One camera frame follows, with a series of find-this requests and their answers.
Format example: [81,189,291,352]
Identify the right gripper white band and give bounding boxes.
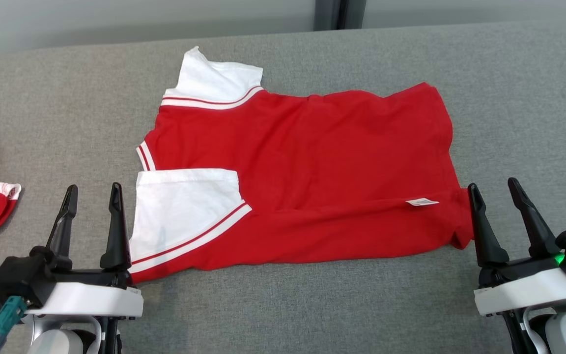
[467,177,566,317]

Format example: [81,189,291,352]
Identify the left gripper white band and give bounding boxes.
[24,182,144,321]

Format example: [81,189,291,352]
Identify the red t-shirt white sleeves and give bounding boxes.
[128,46,476,285]

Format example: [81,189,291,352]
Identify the left teal plug black cable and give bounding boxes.
[0,295,28,354]

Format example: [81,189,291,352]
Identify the grey vertical post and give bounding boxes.
[313,0,368,31]

